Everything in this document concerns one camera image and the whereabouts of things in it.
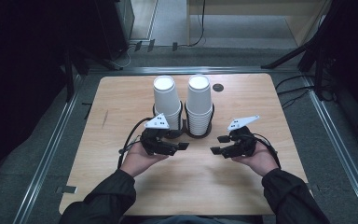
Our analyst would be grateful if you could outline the black tripod stand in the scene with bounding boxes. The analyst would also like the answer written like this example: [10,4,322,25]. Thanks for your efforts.
[260,0,358,101]

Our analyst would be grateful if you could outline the black cabinet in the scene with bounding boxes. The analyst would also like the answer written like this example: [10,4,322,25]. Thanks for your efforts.
[93,0,136,62]

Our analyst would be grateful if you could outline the black double cup holder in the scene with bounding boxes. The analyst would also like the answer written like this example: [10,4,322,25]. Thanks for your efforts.
[151,100,215,140]

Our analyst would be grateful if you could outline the grey tape strip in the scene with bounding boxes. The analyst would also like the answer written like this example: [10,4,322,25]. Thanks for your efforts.
[55,185,79,195]

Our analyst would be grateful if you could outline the stack of white paper cups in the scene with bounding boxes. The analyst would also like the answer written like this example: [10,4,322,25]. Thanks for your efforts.
[185,74,214,136]
[152,75,183,131]

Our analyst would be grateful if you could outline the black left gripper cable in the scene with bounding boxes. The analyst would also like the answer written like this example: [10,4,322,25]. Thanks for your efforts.
[117,117,154,171]

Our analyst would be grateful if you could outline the metal floor rail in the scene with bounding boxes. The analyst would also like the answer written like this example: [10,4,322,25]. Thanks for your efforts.
[301,76,358,224]
[11,74,86,224]

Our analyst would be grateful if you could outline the person's left hand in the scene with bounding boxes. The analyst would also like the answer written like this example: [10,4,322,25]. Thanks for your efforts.
[119,141,170,178]

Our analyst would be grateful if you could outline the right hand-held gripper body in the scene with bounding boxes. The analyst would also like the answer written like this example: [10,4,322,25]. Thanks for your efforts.
[225,115,261,160]

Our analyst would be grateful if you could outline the person's right hand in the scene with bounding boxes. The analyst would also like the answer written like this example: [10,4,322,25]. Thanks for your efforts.
[230,141,280,178]

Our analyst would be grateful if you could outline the black hanging cable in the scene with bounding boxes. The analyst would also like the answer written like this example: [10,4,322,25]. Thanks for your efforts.
[178,0,207,49]

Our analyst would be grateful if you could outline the light wooden furniture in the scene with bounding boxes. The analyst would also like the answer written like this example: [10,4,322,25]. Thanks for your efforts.
[186,0,334,48]

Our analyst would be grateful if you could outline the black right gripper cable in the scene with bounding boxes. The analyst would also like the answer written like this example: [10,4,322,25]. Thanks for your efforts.
[251,133,282,170]

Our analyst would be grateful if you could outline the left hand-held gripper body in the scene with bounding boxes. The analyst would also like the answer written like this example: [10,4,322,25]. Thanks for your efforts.
[140,113,181,157]

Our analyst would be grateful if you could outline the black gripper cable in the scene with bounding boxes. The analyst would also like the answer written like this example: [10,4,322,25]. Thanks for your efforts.
[117,117,154,171]
[251,133,282,170]

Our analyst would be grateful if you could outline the black floor cables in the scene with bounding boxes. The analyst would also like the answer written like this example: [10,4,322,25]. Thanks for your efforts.
[274,74,335,110]

